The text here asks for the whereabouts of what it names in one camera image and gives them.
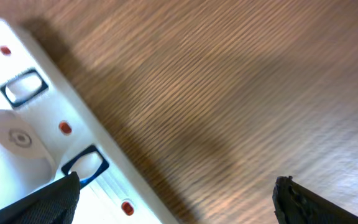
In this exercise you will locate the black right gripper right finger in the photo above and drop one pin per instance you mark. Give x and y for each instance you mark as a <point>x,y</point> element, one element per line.
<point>295,204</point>

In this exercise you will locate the white power strip socket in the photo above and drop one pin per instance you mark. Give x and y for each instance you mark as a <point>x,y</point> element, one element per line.
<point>111,190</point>

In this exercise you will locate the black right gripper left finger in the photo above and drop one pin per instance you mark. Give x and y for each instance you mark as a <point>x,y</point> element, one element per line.
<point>53,204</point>

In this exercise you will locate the white charger plug adapter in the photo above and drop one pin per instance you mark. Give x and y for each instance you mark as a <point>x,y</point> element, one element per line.
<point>25,163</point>

